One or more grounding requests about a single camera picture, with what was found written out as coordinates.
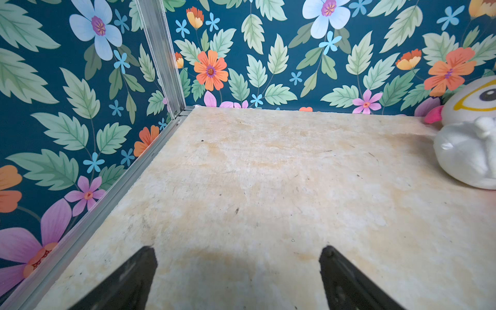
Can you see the small orange tiger plush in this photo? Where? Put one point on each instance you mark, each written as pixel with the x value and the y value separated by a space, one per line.
pixel 466 151

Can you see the pink striped owl plush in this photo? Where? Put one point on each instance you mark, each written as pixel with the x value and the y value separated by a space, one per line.
pixel 475 100

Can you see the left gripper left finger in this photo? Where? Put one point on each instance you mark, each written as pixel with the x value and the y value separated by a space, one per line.
pixel 126 288

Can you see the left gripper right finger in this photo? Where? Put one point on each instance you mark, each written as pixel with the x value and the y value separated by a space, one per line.
pixel 347 287

